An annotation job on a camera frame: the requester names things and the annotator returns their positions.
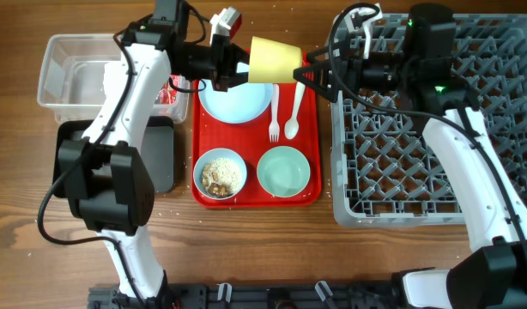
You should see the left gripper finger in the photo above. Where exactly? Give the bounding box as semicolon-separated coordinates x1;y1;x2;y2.
227;44;250;69
211;72;248;92

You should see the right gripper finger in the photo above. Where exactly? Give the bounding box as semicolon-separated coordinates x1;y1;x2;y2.
304;45;338;71
294;66;339;103

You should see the yellow plastic cup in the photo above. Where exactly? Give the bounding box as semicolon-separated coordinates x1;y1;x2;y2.
248;36;303;83

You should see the red snack wrapper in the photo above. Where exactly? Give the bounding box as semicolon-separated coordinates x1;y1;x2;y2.
155;75;179;105

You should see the white napkin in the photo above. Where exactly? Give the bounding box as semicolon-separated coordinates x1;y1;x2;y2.
103;61;129;103

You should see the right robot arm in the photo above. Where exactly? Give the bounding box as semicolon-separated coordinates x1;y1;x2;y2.
294;3;527;308

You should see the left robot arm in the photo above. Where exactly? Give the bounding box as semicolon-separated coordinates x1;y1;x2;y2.
48;1;250;308

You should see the grey dishwasher rack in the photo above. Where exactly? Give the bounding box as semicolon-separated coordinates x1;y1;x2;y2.
330;14;527;227

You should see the light blue plate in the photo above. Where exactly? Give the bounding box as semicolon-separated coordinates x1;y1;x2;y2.
198;80;273;124

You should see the white plastic spoon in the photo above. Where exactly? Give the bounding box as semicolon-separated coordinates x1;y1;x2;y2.
284;82;306;140

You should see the white plastic fork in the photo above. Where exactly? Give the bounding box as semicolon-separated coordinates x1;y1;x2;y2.
269;84;280;142

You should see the black plastic tray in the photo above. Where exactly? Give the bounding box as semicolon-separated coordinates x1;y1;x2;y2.
52;116;174;193

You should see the blue bowl with food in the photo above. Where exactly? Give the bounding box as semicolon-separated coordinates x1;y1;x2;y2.
192;148;247;201

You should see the red serving tray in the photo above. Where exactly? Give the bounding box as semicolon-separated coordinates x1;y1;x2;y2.
191;89;322;209

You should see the mint green bowl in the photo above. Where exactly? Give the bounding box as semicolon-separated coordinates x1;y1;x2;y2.
257;146;311;198

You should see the clear plastic bin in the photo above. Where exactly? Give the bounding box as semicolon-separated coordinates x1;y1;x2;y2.
37;33;190;124

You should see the right black cable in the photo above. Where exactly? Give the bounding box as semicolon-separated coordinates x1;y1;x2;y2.
327;2;527;293

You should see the black cable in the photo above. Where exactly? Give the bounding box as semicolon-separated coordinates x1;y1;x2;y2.
36;12;209;309
327;2;527;293

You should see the left black cable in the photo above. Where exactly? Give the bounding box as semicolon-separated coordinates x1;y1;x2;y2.
36;12;209;309

